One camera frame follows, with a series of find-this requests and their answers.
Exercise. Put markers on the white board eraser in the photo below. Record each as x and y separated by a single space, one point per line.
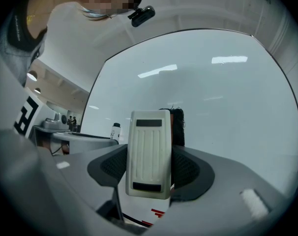
149 156

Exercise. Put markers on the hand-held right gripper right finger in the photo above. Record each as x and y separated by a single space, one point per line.
225 185

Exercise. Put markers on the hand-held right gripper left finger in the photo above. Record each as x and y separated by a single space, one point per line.
75 171

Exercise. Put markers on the person's grey knit top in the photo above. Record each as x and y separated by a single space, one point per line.
18 48

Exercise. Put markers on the round ceiling lamp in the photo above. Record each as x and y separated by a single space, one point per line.
37 90
31 76

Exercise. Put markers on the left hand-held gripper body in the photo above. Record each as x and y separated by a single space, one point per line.
31 112

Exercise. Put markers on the black head-mounted camera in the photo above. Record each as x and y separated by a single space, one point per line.
142 16

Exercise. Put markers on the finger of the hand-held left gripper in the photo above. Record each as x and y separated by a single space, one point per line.
85 142

